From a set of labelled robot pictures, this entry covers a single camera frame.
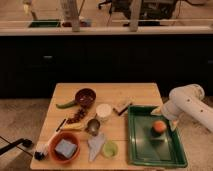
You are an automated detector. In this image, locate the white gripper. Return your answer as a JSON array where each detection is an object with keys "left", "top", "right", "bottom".
[{"left": 150, "top": 100, "right": 181, "bottom": 131}]

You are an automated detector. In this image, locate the orange red apple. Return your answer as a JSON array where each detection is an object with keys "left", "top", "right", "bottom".
[{"left": 152, "top": 120, "right": 167, "bottom": 134}]

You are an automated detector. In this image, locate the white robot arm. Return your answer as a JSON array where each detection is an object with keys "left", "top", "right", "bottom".
[{"left": 151, "top": 84, "right": 213, "bottom": 132}]

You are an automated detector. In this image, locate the white plastic cup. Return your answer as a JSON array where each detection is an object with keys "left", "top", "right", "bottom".
[{"left": 96, "top": 104, "right": 112, "bottom": 122}]

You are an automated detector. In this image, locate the green plastic tray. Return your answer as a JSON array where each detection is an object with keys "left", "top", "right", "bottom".
[{"left": 128, "top": 106, "right": 188, "bottom": 168}]

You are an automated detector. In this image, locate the wooden block with black stick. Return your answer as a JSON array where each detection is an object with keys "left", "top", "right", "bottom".
[{"left": 113, "top": 101, "right": 132, "bottom": 116}]

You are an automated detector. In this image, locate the grey white cloth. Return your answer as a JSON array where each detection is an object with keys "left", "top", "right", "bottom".
[{"left": 88, "top": 133, "right": 106, "bottom": 162}]

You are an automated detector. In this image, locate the dark maroon bowl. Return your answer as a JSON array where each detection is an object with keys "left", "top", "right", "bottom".
[{"left": 75, "top": 88, "right": 96, "bottom": 108}]

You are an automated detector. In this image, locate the red dried chili bunch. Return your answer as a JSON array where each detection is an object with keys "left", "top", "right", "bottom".
[{"left": 66, "top": 108, "right": 88, "bottom": 124}]

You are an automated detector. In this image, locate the yellow corn cob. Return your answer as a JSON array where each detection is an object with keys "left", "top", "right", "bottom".
[{"left": 62, "top": 123, "right": 84, "bottom": 131}]

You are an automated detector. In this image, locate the black marker pen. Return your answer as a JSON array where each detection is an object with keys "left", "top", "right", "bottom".
[{"left": 56, "top": 118, "right": 66, "bottom": 132}]

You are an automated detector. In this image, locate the blue sponge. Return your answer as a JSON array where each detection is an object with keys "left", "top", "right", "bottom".
[{"left": 55, "top": 139, "right": 77, "bottom": 158}]

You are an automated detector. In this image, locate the black office chair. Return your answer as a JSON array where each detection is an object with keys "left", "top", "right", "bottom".
[{"left": 97, "top": 0, "right": 178, "bottom": 26}]

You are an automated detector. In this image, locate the orange plastic bowl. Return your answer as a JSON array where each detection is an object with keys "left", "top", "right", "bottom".
[{"left": 49, "top": 131, "right": 80, "bottom": 164}]

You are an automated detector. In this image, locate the black white dish brush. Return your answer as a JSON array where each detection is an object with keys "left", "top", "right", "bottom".
[{"left": 34, "top": 136, "right": 54, "bottom": 161}]

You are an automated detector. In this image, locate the black chair leg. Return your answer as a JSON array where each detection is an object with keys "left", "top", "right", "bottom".
[{"left": 0, "top": 138, "right": 33, "bottom": 155}]

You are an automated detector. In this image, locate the green bin on counter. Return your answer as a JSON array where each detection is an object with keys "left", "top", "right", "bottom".
[{"left": 28, "top": 19, "right": 60, "bottom": 28}]

